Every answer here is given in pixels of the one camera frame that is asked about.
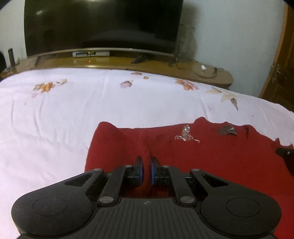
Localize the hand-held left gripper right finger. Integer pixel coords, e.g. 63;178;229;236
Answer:
150;156;230;206

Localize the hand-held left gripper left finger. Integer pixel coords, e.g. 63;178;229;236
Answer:
62;156;144;206

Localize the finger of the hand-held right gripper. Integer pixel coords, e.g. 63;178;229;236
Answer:
276;144;294;176

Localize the red embellished sweater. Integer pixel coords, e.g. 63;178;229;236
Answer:
84;116;294;239

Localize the brown wooden door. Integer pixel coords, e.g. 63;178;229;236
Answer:
258;4;294;111

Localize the floral white bed sheet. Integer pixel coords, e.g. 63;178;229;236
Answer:
0;67;294;239

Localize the wooden television stand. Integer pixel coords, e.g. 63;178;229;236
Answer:
0;49;234;87

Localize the round brown mat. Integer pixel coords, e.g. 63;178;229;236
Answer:
195;63;218;78

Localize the silver set-top box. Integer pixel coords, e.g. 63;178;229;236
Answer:
73;51;111;58

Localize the clear glass vase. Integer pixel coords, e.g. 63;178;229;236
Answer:
178;22;196;60

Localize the black flat-screen television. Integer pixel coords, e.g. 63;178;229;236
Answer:
24;0;184;67

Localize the black upright handset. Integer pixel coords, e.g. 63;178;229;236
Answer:
8;48;16;66

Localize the black cable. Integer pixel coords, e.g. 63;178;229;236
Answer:
169;58;228;77

